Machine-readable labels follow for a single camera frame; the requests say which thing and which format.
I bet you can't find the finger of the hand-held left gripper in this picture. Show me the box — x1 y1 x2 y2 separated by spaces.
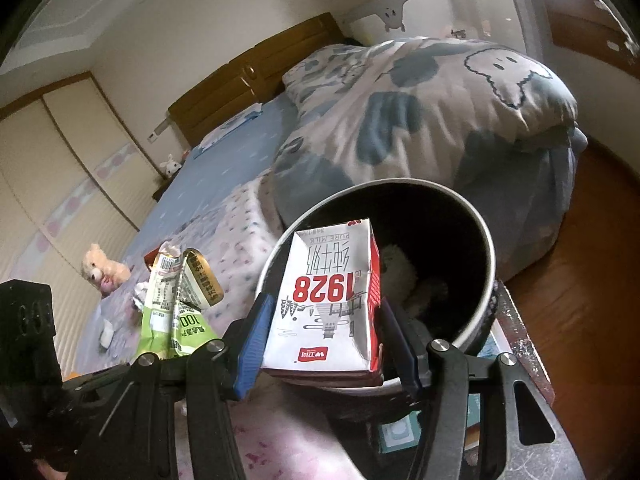
60 362 133 406

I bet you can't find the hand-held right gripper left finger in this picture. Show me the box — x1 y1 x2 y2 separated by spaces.
65 292 276 480

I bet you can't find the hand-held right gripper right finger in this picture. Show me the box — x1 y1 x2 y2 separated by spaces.
380 297 576 480

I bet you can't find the white milk carton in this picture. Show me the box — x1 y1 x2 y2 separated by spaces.
260 217 386 388

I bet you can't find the green drink pouch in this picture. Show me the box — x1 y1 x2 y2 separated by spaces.
131 242 224 361

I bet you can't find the white and black bin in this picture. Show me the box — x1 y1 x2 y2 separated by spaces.
254 178 497 396

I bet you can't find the cream teddy bear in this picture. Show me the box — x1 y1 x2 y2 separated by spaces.
81 243 132 295

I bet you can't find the pink floral blanket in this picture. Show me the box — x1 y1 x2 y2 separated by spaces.
62 167 416 480

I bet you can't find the cream sliding door wardrobe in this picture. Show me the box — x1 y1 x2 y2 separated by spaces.
0 70 163 361

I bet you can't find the blue dotted bed sheet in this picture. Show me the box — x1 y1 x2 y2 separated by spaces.
75 92 301 376

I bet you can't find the dark wooden nightstand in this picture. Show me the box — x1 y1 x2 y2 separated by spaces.
151 172 181 203

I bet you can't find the blue patterned pillow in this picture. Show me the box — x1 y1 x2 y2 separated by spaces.
192 102 266 158

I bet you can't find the blue and white printed quilt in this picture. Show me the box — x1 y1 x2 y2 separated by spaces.
270 36 591 283

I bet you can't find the wooden bed headboard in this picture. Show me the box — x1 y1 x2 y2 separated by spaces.
167 11 346 147

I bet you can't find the wooden cabinet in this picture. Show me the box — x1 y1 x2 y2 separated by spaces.
547 0 640 81

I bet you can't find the grey bed guard rail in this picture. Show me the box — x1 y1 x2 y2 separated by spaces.
345 0 551 61

